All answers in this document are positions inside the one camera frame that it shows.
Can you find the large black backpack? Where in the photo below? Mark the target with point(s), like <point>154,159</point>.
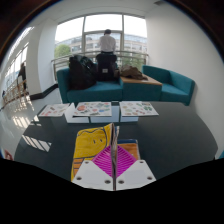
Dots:
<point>81,73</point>

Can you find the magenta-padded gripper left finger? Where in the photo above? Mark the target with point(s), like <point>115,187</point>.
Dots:
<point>93,175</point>

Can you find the wooden sofa table top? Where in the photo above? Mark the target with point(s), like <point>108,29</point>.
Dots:
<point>151,81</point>

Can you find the brown jacket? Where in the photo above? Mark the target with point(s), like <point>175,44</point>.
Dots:
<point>131,72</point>

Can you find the row of wooden chairs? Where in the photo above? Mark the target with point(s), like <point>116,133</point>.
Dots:
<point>13,93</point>

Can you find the teal corner sofa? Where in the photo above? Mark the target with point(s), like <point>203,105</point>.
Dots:
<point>100,91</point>

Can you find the yellow orange cartoon print towel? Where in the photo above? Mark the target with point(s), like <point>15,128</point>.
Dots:
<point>90,143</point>

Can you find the printed paper sheet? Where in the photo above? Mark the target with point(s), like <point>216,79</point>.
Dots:
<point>92,109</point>
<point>53,110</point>
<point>138,108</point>

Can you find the person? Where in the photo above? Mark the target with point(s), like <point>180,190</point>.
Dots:
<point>107,43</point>
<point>8,155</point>
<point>22,73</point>

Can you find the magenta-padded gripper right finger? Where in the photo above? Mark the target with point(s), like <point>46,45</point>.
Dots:
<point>135,173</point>

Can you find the metal window railing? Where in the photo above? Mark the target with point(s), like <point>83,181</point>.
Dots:
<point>130,53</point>

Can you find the black backpack with white label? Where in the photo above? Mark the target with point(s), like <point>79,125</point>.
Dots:
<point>106,68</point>

